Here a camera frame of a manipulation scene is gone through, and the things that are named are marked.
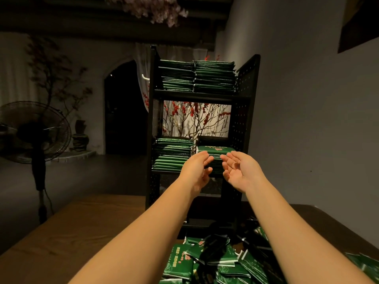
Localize person's left hand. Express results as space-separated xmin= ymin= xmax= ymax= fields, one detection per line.
xmin=177 ymin=151 xmax=215 ymax=199

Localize person's right hand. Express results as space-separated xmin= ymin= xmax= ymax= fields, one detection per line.
xmin=220 ymin=151 xmax=267 ymax=195

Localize black metal shelf rack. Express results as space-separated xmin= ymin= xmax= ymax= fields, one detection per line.
xmin=145 ymin=45 xmax=262 ymax=225

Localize pile of green packets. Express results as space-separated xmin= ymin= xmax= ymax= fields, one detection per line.
xmin=159 ymin=224 xmax=379 ymax=284

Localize person's right forearm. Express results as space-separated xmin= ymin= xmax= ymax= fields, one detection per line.
xmin=245 ymin=177 xmax=374 ymax=284

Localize person's left forearm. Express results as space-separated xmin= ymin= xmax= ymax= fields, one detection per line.
xmin=69 ymin=180 xmax=196 ymax=284

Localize red berry branches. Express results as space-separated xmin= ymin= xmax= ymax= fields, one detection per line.
xmin=142 ymin=86 xmax=233 ymax=140

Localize dark vase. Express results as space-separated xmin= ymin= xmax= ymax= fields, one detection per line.
xmin=70 ymin=119 xmax=90 ymax=153

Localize white curtain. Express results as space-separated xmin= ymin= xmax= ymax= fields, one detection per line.
xmin=0 ymin=32 xmax=32 ymax=108
xmin=133 ymin=43 xmax=209 ymax=104

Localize black standing fan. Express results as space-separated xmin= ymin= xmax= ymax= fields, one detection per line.
xmin=0 ymin=101 xmax=72 ymax=225

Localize pink hanging flower decoration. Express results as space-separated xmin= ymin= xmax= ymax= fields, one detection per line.
xmin=104 ymin=0 xmax=190 ymax=28

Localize bare branched tree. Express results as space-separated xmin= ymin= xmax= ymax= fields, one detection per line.
xmin=25 ymin=34 xmax=94 ymax=129

